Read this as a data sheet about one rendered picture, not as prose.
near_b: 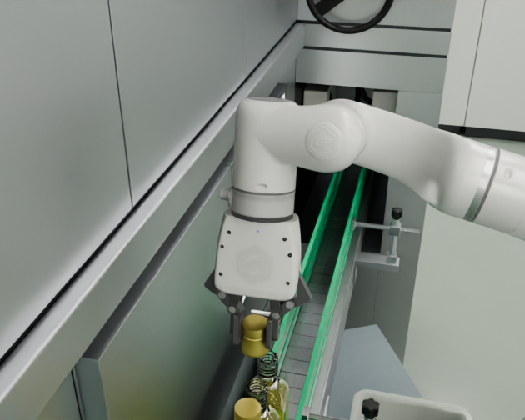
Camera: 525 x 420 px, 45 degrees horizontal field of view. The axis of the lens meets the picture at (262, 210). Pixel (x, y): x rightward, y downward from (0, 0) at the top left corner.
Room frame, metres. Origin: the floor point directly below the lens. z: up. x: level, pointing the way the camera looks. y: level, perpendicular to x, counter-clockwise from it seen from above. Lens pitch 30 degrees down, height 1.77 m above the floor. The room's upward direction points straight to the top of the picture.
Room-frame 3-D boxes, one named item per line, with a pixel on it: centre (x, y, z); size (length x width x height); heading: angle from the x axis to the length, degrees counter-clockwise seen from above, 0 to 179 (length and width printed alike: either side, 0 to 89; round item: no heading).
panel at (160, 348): (0.92, 0.07, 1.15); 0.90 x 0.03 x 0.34; 166
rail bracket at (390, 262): (1.34, -0.30, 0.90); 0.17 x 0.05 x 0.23; 76
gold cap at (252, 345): (0.62, 0.01, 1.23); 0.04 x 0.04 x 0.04
